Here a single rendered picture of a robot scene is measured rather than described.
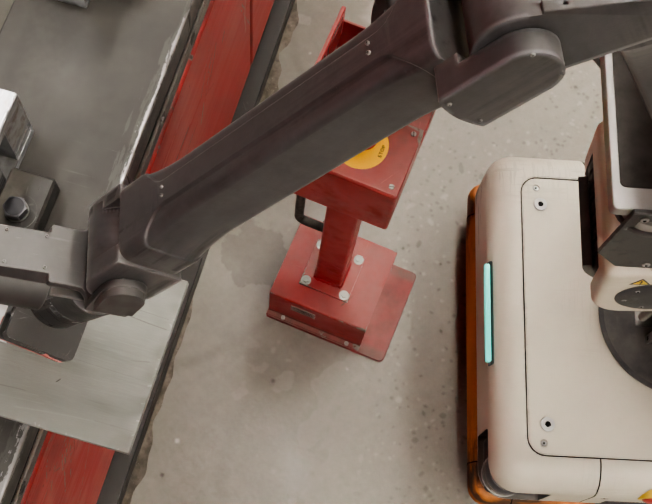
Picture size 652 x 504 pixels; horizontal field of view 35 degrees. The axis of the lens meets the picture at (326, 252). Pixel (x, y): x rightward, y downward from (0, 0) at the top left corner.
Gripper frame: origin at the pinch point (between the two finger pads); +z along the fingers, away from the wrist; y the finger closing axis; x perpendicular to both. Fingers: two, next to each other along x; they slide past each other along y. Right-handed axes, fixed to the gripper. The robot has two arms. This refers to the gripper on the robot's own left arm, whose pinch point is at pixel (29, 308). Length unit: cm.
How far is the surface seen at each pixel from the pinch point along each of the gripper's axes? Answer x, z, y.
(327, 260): 59, 55, -41
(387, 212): 41, 10, -33
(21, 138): -4.6, 15.4, -21.3
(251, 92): 46, 85, -79
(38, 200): -0.6, 13.1, -14.6
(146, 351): 11.2, -4.4, 0.4
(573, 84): 105, 56, -105
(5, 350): -0.2, 2.1, 4.3
